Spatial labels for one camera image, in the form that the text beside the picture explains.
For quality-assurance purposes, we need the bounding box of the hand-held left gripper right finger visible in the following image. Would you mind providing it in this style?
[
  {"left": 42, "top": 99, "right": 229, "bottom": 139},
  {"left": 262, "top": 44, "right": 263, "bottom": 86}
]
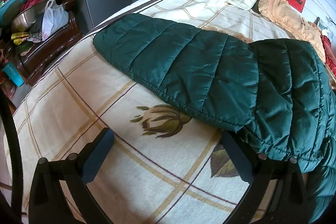
[{"left": 220, "top": 130, "right": 309, "bottom": 224}]

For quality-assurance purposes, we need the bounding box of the white plastic bag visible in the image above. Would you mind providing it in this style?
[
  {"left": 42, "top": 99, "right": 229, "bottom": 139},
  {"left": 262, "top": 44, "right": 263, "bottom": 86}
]
[{"left": 42, "top": 0, "right": 69, "bottom": 34}]

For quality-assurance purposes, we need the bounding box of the red ruffled pillow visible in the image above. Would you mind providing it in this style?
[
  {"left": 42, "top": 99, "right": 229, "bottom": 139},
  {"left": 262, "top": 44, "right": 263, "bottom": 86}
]
[{"left": 321, "top": 35, "right": 336, "bottom": 75}]

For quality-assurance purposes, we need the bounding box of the blue plastic cup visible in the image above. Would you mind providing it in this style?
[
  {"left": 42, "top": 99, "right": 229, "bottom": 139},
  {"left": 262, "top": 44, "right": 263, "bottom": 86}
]
[{"left": 3, "top": 62, "right": 25, "bottom": 86}]

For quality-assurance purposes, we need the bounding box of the black cable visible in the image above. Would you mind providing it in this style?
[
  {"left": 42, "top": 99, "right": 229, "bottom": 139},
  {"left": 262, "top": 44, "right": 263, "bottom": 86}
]
[{"left": 0, "top": 88, "right": 25, "bottom": 224}]

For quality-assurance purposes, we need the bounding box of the dark green puffer jacket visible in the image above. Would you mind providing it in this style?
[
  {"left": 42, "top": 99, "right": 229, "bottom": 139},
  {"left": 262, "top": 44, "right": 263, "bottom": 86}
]
[{"left": 93, "top": 13, "right": 336, "bottom": 224}]

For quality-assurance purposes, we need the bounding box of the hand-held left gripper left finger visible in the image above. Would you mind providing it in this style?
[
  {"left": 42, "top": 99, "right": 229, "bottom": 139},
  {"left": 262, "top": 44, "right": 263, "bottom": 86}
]
[{"left": 28, "top": 127, "right": 116, "bottom": 224}]

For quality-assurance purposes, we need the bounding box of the metal basin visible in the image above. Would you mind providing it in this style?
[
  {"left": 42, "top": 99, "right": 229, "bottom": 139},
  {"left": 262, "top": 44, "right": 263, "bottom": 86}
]
[{"left": 12, "top": 5, "right": 49, "bottom": 31}]

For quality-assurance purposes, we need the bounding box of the cream checked floral bed sheet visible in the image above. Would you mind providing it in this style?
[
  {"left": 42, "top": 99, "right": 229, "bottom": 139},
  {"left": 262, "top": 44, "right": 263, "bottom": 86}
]
[{"left": 4, "top": 0, "right": 326, "bottom": 224}]

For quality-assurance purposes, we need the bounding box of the dark wooden cabinet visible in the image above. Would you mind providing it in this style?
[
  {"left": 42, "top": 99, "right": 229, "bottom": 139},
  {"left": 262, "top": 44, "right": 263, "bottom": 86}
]
[{"left": 5, "top": 0, "right": 83, "bottom": 85}]

